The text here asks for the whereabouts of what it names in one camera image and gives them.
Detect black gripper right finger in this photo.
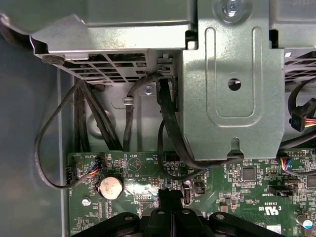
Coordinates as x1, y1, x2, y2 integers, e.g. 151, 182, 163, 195
170, 189, 277, 237

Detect blue-topped capacitor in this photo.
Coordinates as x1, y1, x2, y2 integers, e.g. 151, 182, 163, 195
295, 214, 314, 232

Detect black clipped cable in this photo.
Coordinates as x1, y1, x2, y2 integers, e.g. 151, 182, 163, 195
122, 72, 163, 152

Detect black wire bundle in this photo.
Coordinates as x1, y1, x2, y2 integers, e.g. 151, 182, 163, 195
73, 81, 124, 152

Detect green motherboard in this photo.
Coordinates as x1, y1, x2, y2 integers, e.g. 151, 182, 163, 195
66, 150, 316, 237

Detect black connector red-yellow wires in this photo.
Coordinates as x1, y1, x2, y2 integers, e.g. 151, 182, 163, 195
289, 105, 316, 133

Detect metal drive cage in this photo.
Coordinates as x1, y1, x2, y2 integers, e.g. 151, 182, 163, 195
29, 0, 316, 159

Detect silver internal USB port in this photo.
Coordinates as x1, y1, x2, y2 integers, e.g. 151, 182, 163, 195
182, 187, 192, 206

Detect thin black looped wire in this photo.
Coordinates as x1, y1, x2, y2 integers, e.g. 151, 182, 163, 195
35, 78, 99, 190

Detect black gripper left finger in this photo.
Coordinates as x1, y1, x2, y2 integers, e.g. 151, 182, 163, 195
74, 189, 172, 237

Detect silver coin battery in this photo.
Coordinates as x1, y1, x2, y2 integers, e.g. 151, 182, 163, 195
98, 174, 123, 200

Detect black and grey PC case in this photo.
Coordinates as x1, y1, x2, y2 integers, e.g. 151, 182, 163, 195
0, 0, 185, 237

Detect thick black flat cable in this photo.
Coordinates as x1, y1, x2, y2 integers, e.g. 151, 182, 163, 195
156, 76, 316, 169

